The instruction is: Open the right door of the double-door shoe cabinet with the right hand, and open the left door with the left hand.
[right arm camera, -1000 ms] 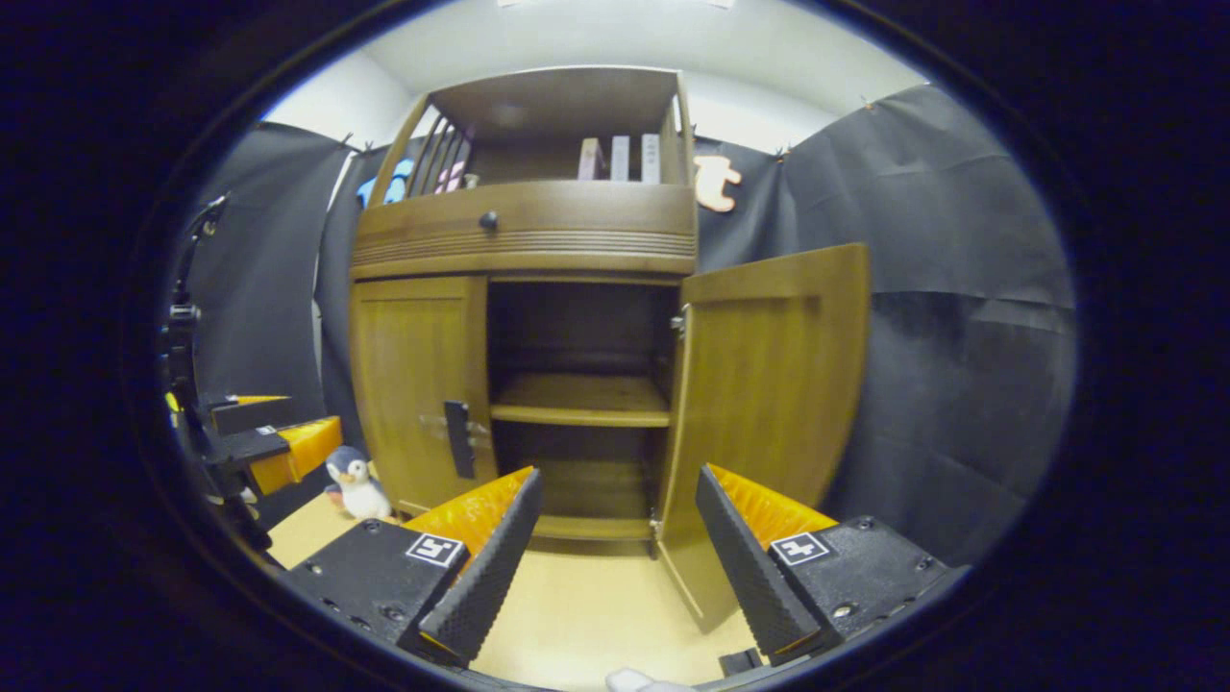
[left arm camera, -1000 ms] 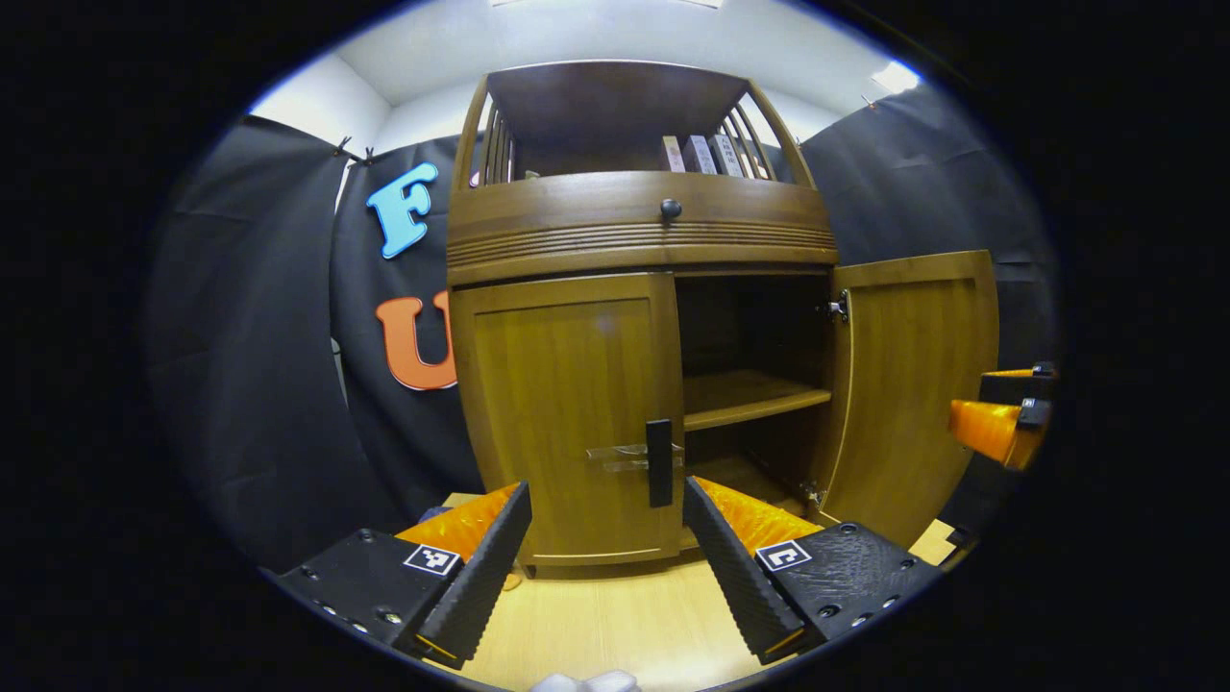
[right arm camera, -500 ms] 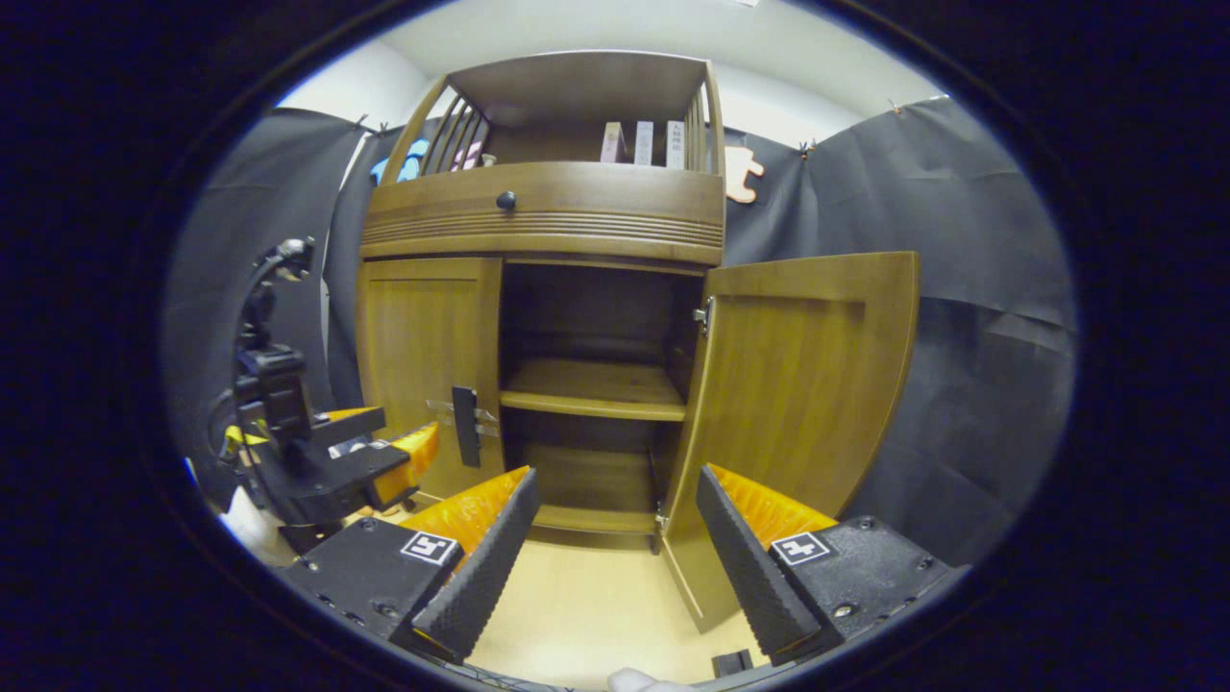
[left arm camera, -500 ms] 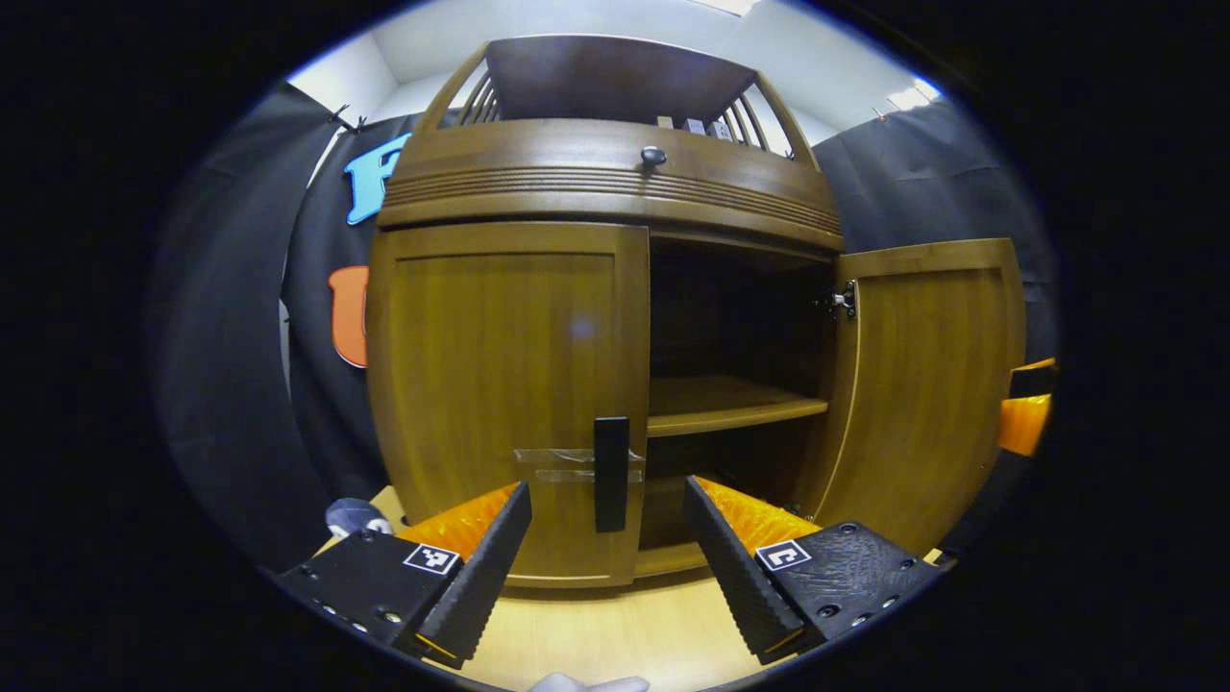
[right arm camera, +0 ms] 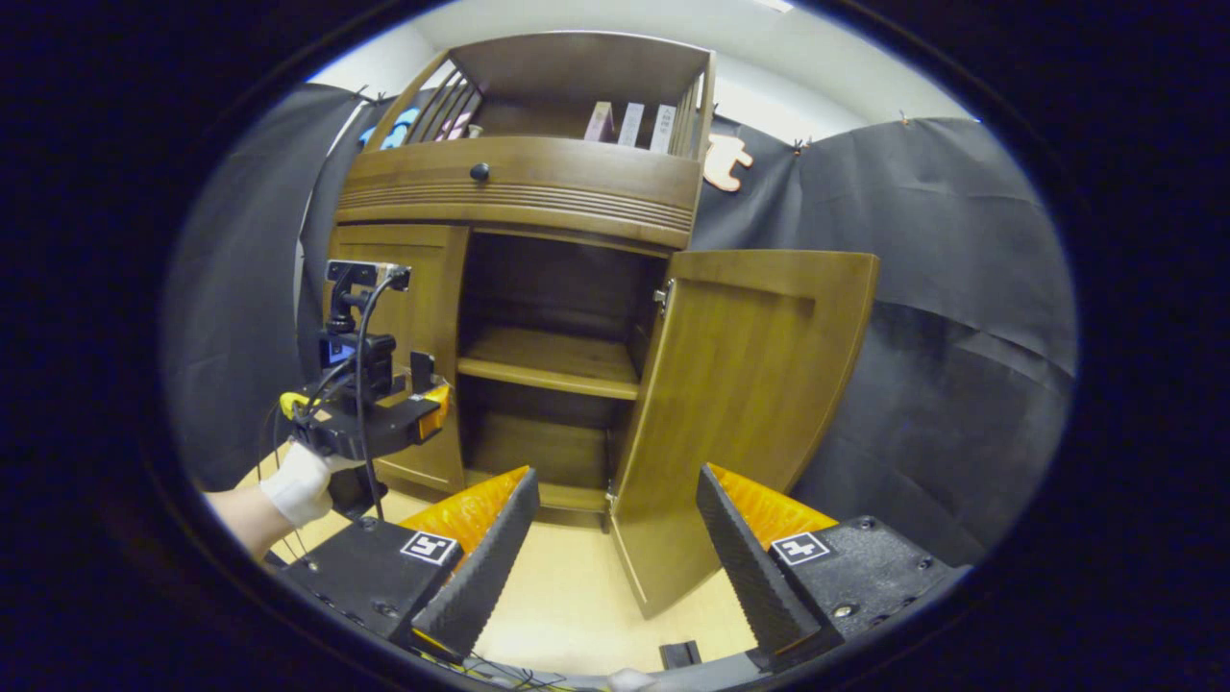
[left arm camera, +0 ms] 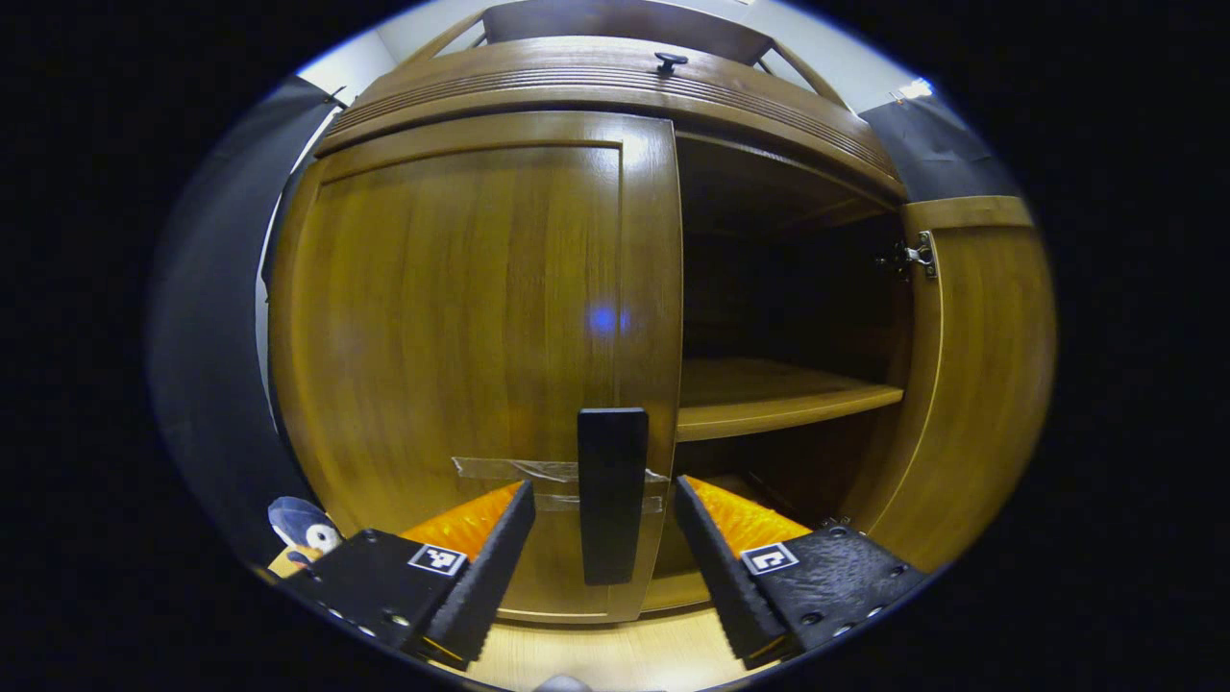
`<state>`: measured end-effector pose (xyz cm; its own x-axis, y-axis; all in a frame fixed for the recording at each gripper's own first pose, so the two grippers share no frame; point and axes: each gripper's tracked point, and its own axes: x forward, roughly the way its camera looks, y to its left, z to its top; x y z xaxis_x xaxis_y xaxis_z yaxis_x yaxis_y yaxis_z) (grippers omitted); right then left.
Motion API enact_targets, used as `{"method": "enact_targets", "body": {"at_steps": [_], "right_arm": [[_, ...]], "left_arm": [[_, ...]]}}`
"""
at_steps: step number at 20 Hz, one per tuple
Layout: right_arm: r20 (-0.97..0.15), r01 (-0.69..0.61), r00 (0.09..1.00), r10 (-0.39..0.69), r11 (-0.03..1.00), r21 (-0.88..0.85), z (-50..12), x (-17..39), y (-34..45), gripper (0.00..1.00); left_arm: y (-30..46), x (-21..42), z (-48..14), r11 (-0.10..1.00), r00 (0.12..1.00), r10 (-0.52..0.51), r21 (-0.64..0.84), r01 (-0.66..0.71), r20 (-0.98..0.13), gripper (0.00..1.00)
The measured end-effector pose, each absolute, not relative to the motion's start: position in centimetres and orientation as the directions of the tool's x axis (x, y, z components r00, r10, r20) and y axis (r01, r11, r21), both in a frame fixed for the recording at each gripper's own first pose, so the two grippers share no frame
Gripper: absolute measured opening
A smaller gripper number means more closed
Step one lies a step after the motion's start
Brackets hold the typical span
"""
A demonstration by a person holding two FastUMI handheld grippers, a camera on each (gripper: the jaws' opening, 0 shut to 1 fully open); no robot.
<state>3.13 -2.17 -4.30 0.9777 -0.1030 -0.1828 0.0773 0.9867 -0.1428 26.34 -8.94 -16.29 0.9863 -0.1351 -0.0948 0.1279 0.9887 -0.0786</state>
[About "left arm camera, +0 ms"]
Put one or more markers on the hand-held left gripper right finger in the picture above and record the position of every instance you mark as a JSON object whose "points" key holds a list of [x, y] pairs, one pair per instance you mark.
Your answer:
{"points": [[725, 577]]}

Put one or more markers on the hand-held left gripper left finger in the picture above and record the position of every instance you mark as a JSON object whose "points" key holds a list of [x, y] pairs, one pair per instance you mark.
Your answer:
{"points": [[485, 586]]}

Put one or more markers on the wooden cabinet door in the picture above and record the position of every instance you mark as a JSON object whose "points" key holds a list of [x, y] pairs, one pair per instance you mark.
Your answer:
{"points": [[461, 308], [980, 384]]}

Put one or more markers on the wooden double-door shoe cabinet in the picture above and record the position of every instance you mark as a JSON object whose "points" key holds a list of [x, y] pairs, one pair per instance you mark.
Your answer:
{"points": [[769, 288]]}

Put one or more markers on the wooden inner cabinet shelf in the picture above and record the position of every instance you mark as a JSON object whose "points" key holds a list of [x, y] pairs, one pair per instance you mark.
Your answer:
{"points": [[759, 389]]}

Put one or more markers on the metal door hinge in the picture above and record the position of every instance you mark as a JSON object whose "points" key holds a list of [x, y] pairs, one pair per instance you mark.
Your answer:
{"points": [[913, 255]]}

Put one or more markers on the wooden cabinet drawer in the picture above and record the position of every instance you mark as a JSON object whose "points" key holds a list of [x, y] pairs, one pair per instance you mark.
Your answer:
{"points": [[538, 72]]}

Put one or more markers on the plush penguin toy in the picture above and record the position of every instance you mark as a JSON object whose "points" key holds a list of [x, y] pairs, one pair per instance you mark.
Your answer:
{"points": [[303, 533]]}

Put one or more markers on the black drawer knob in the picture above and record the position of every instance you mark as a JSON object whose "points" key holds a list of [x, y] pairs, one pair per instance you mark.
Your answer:
{"points": [[671, 61]]}

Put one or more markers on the ceiling light panel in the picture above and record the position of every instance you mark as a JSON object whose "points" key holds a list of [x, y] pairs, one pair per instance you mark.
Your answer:
{"points": [[915, 88]]}

